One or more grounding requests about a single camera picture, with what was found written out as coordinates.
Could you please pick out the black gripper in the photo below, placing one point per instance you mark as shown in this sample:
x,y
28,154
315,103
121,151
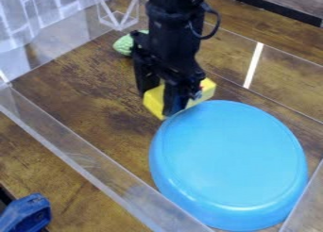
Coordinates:
x,y
164,55

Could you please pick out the yellow brick with label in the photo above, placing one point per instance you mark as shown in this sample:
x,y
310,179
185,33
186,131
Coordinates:
x,y
153,102

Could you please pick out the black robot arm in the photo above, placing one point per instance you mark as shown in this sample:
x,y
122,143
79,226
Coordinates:
x,y
164,52

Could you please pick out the blue round tray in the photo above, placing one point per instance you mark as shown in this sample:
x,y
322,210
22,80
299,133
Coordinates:
x,y
229,164

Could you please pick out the green knobbly toy vegetable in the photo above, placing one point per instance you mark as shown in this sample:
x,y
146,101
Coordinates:
x,y
123,45

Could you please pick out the blue clamp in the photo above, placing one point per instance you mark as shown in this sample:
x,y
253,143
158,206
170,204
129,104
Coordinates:
x,y
27,214

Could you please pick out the clear acrylic enclosure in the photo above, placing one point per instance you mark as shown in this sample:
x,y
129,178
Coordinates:
x,y
75,131

